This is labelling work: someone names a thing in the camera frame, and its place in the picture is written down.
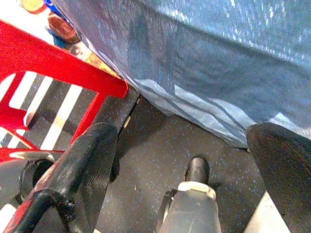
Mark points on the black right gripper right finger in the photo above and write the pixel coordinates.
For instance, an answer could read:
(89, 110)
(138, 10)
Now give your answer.
(284, 165)

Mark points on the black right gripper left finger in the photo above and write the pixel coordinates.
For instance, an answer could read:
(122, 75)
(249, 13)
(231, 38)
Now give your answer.
(90, 155)

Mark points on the silver robot leg black joint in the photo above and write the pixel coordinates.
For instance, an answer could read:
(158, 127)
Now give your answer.
(12, 174)

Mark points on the silver robot leg black foot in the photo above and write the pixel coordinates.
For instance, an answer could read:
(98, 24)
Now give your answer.
(192, 208)

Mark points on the red plastic stool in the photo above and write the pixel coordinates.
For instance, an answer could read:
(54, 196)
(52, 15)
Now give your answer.
(48, 60)

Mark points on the brown round lid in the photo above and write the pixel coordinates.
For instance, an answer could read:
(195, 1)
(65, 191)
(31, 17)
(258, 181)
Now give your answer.
(63, 28)

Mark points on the blue denim cloth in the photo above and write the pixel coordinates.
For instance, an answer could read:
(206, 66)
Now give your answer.
(194, 53)

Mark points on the yellow round object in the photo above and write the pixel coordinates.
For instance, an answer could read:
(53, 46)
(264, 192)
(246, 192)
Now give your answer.
(32, 4)

